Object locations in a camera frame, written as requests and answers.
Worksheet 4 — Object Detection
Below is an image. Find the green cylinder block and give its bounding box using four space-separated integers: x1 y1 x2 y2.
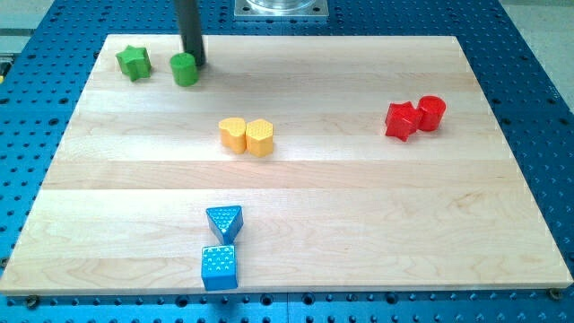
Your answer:
170 52 199 87

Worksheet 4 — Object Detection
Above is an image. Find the blue triangle block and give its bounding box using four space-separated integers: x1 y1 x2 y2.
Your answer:
205 205 243 245

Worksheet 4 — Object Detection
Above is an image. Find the yellow heart block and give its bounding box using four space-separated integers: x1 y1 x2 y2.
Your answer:
218 117 247 153

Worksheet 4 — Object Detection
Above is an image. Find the red star block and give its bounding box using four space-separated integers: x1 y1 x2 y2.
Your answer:
385 101 422 142

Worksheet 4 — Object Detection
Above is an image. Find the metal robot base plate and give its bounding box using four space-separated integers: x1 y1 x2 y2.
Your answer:
234 0 329 19

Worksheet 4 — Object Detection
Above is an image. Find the red cylinder block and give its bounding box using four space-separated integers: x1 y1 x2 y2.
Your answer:
417 95 447 132

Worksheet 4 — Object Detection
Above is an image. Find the green star block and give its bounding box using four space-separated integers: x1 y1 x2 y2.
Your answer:
116 45 152 82

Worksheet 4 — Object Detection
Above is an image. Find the wooden board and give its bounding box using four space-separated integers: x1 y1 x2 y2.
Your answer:
1 34 572 295

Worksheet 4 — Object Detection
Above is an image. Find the blue perforated table plate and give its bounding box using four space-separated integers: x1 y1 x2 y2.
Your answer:
1 0 573 322

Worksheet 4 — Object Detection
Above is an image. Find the yellow hexagon block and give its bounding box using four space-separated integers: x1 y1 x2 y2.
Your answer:
246 118 274 157

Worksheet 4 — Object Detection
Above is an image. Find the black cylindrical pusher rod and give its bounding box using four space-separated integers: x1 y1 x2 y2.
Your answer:
174 0 206 66

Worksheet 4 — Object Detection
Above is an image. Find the blue cube block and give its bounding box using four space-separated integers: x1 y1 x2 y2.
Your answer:
201 245 238 291

